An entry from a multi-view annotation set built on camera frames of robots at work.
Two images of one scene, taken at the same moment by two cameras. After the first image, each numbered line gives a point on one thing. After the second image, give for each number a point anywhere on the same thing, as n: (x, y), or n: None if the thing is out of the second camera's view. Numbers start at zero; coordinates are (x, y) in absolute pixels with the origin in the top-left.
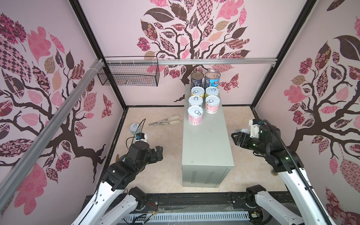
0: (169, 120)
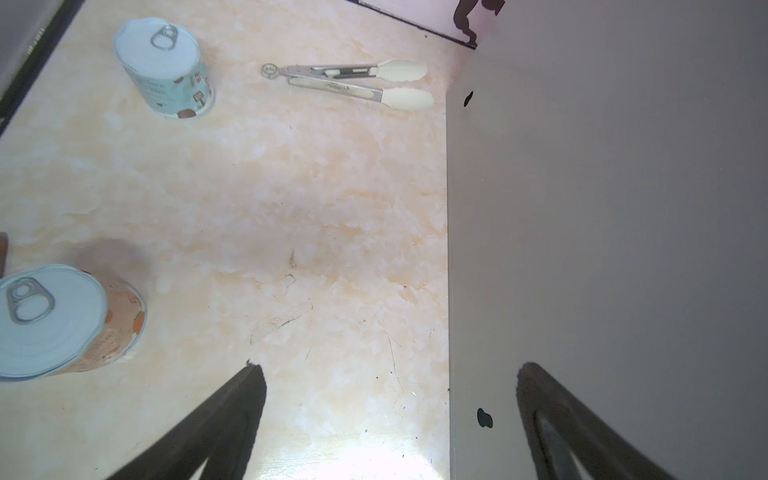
0: (396, 70)
